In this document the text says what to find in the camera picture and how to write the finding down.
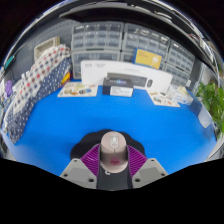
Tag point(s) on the beige woven basket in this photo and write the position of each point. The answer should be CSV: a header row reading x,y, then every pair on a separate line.
x,y
45,48

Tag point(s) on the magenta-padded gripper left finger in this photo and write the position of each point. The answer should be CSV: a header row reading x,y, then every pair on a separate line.
x,y
78,171

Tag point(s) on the dark wall shelf unit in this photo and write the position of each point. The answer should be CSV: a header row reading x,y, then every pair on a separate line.
x,y
140,15

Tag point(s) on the yellow card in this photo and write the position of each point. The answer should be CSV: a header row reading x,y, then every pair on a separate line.
x,y
147,59

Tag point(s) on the pink computer mouse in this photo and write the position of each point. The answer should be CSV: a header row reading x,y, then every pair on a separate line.
x,y
114,150

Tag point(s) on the checkered patterned cloth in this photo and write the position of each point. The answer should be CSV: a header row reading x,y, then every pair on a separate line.
x,y
40,83

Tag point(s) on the long white keyboard box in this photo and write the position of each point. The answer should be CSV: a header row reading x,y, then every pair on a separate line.
x,y
95,71

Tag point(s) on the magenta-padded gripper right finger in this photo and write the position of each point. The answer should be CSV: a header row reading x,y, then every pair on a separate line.
x,y
148,171

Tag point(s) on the green potted plant white pot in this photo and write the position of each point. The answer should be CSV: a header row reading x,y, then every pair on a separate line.
x,y
210,100

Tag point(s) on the small black box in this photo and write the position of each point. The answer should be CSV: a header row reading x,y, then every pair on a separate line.
x,y
118,88

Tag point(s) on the illustrated picture card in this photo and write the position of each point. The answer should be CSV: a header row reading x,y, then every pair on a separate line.
x,y
163,99
77,90

